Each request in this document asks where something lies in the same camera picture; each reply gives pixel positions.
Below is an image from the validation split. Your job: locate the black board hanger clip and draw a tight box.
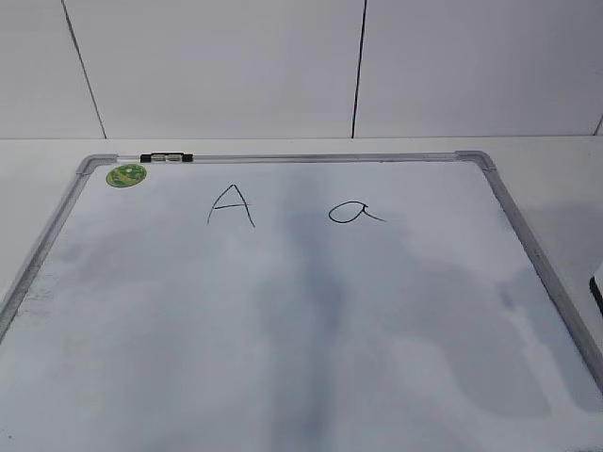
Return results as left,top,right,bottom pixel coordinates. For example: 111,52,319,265
139,153,194,163

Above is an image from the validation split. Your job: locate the white board with grey frame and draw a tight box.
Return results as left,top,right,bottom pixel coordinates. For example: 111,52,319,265
1,152,602,451

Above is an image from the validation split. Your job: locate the round green magnet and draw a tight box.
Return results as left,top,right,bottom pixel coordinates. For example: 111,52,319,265
106,164,147,188

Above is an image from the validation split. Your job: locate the white board eraser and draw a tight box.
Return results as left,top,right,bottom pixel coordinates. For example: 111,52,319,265
589,277,603,314

